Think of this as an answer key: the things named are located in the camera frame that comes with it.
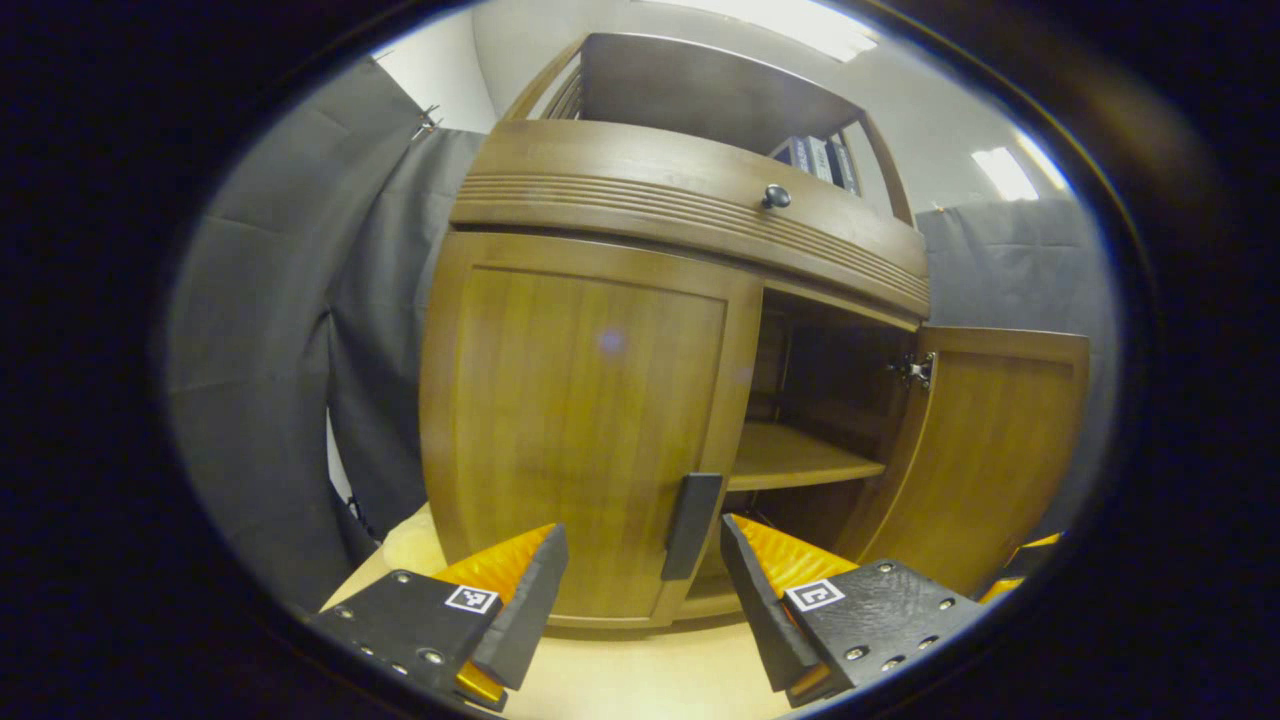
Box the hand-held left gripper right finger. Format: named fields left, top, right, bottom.
left=720, top=515, right=991, bottom=707

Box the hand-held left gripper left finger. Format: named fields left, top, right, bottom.
left=310, top=524, right=569, bottom=713

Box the wooden cabinet door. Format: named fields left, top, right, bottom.
left=419, top=231, right=764, bottom=630
left=834, top=325, right=1091, bottom=599

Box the wooden double-door shoe cabinet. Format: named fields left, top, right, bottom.
left=418, top=32, right=1091, bottom=631

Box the wooden inner cabinet shelf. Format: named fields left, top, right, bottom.
left=726, top=420, right=888, bottom=494

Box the metal door hinge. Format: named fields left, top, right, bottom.
left=887, top=351, right=937, bottom=392

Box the wooden cabinet drawer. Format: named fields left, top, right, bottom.
left=449, top=119, right=932, bottom=324

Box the black backdrop cloth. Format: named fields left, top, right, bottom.
left=165, top=58, right=1116, bottom=611

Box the small ceiling light panel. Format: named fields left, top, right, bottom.
left=971, top=146, right=1042, bottom=204

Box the long ceiling light panel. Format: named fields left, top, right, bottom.
left=640, top=0, right=882, bottom=64

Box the black left door handle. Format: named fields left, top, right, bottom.
left=659, top=472, right=725, bottom=583

